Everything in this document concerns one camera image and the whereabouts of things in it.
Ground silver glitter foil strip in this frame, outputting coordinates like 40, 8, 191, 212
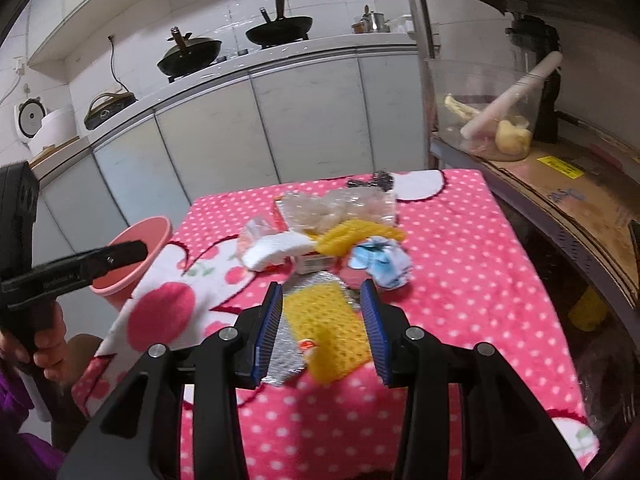
262, 271, 360, 387

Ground blue white wrapper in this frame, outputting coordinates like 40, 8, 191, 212
338, 236, 412, 290

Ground yellow foam net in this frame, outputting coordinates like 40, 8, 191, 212
314, 219, 406, 258
283, 283, 371, 385

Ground clear plastic bag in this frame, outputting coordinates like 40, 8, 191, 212
277, 186, 396, 234

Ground red toothpaste box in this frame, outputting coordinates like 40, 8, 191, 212
294, 252, 336, 275

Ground purple sleeve forearm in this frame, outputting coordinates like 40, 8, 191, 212
0, 361, 64, 480

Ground pink plastic trash bin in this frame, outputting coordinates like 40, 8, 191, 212
89, 214, 175, 311

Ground white kitchen cabinets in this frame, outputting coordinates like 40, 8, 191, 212
34, 46, 425, 263

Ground person's left hand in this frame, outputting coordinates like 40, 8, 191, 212
1, 302, 70, 384

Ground white rice cooker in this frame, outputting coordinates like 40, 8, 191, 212
14, 99, 77, 156

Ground pink polka dot blanket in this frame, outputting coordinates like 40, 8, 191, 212
73, 170, 599, 479

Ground black induction cooker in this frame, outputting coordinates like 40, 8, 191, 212
84, 91, 137, 131

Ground left black wok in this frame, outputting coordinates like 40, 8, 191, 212
157, 26, 222, 81

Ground black wok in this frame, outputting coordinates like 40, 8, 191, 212
157, 26, 222, 81
245, 0, 314, 50

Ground cardboard shelf liner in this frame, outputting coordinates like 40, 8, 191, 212
487, 141, 639, 306

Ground right black wok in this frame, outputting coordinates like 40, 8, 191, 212
245, 0, 314, 50

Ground clear plastic container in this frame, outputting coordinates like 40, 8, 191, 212
428, 60, 540, 162

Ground white rolling pin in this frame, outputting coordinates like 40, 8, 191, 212
460, 51, 563, 140

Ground steel kettle pot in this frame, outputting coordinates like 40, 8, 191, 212
361, 4, 390, 34

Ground black blender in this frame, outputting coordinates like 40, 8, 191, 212
506, 13, 562, 143

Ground metal shelf rack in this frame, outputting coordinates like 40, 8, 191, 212
409, 0, 639, 337

